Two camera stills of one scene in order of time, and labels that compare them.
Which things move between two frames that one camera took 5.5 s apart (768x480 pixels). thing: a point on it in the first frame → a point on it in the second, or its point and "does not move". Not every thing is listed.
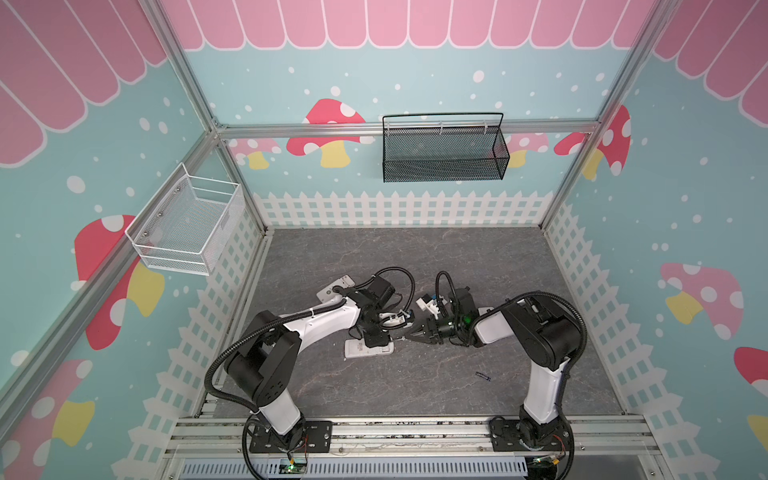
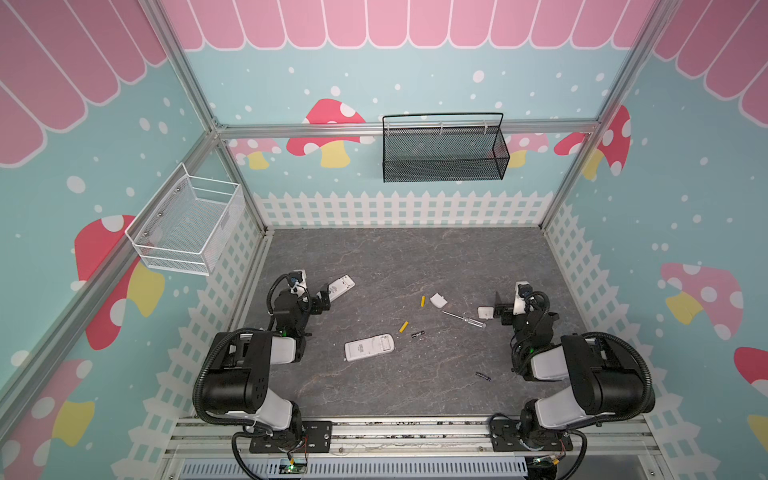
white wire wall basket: [189, 224] does not move
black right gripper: [438, 327] → [504, 308]
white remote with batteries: [328, 293] does not move
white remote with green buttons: [358, 347] does not move
